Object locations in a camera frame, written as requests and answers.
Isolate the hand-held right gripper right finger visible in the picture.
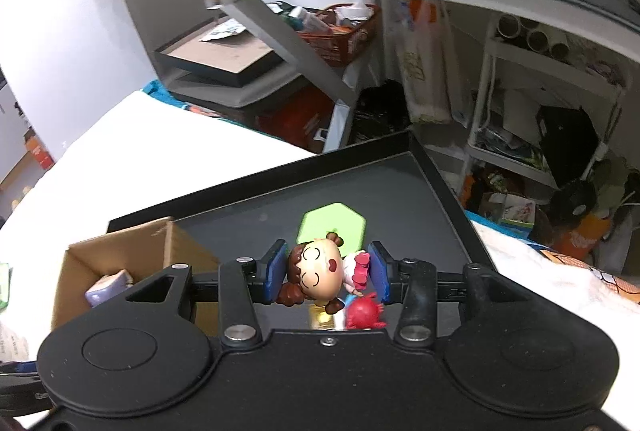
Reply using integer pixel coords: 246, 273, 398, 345
369, 240, 521, 346

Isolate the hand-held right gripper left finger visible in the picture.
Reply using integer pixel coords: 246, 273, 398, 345
117, 239, 287, 346

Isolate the brown-haired doll figurine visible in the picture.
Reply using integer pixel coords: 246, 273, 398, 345
277, 232, 373, 314

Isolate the black tray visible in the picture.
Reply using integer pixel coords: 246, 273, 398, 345
106, 131, 498, 332

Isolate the brown cardboard box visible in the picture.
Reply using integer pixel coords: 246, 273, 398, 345
51, 217, 221, 337

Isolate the lilac and white toy box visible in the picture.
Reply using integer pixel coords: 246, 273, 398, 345
85, 270, 135, 308

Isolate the red crab figurine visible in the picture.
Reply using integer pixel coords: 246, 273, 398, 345
345, 292, 388, 331

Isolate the clear plastic cup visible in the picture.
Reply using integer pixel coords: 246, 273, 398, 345
0, 321, 38, 362

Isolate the green hexagonal container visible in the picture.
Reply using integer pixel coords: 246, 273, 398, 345
296, 203, 367, 257

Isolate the green wipe packet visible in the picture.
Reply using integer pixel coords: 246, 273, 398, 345
0, 263, 12, 312

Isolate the red-orange cardboard box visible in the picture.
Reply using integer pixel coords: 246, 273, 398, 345
257, 88, 333, 152

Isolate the white storage rack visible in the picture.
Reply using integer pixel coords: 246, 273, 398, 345
457, 16, 626, 212

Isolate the cream tote bag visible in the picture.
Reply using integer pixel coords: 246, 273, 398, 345
397, 0, 473, 124

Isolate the black round fan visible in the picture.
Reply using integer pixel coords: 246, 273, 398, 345
550, 178, 598, 217

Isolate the grey desk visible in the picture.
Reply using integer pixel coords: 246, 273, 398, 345
201, 0, 640, 152

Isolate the black framed board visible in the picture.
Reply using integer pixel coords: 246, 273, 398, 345
152, 18, 283, 88

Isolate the red plastic basket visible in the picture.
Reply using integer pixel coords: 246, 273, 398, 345
295, 3, 382, 68

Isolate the black bag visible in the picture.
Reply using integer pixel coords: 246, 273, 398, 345
537, 106, 601, 186

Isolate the printed paper packet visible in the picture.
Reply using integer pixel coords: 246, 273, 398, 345
199, 20, 247, 42

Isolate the orange carton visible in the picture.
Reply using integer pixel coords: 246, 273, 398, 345
22, 128, 55, 170

